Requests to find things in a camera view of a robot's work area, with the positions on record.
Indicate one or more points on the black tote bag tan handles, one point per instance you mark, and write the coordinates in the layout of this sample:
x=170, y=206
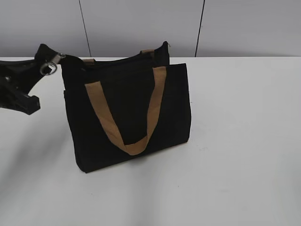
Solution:
x=123, y=109

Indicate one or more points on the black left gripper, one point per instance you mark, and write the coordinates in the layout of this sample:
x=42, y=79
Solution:
x=13, y=96

